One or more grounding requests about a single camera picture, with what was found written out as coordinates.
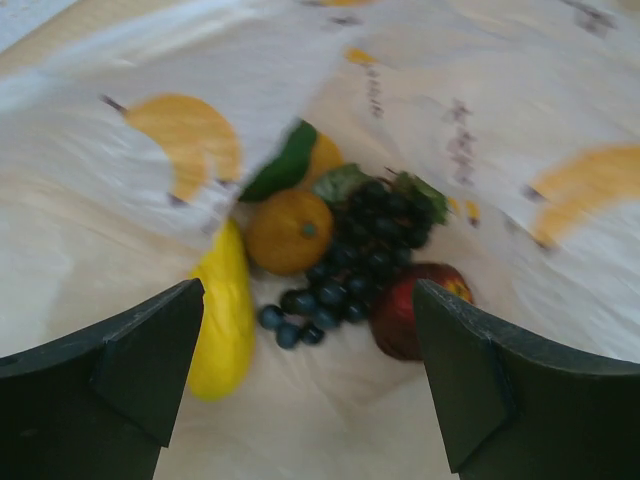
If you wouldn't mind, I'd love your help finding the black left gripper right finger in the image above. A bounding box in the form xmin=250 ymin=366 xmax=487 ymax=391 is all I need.
xmin=413 ymin=280 xmax=639 ymax=479

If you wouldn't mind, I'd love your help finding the translucent plastic bag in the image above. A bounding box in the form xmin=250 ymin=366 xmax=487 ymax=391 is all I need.
xmin=1 ymin=1 xmax=639 ymax=479

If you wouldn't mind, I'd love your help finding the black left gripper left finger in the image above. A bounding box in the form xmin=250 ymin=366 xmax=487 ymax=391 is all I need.
xmin=1 ymin=280 xmax=204 ymax=480

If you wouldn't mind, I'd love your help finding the yellow corn cob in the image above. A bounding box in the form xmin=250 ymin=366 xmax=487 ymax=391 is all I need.
xmin=187 ymin=219 xmax=255 ymax=401

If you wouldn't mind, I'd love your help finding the dark grape bunch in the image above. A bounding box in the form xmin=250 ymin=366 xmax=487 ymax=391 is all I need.
xmin=258 ymin=164 xmax=448 ymax=350

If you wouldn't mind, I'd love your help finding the red apple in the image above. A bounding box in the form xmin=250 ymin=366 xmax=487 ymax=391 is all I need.
xmin=369 ymin=262 xmax=474 ymax=362

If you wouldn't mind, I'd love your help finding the brown kiwi fruit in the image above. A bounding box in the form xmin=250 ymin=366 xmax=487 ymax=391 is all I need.
xmin=244 ymin=189 xmax=334 ymax=276

